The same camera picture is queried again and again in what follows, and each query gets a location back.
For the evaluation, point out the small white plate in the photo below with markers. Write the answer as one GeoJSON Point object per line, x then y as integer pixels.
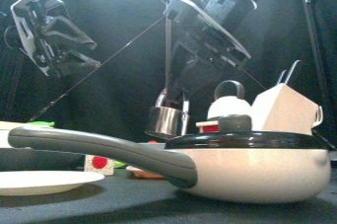
{"type": "Point", "coordinates": [44, 182]}

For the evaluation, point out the green toy food piece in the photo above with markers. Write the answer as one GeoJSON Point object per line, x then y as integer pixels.
{"type": "Point", "coordinates": [41, 123]}

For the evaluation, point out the vertical metal frame pole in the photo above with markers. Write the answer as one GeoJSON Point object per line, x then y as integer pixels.
{"type": "Point", "coordinates": [167, 53]}

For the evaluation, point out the white toy toaster box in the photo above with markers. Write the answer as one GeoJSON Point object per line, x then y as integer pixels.
{"type": "Point", "coordinates": [282, 111]}

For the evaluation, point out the slanted metal frame pole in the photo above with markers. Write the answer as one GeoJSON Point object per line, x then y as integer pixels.
{"type": "Point", "coordinates": [311, 37]}

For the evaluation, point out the small green toy leaf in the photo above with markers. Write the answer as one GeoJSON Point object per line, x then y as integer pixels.
{"type": "Point", "coordinates": [119, 164]}

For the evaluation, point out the orange toy food piece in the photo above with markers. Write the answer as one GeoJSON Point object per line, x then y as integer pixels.
{"type": "Point", "coordinates": [142, 172]}

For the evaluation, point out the red and wood toy block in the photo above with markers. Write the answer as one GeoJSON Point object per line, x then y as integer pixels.
{"type": "Point", "coordinates": [207, 126]}

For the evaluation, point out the black pan lid with knob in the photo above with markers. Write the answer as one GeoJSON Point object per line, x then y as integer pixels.
{"type": "Point", "coordinates": [245, 139]}

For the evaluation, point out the white cube with red dot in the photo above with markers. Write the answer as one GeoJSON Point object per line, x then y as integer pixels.
{"type": "Point", "coordinates": [98, 164]}

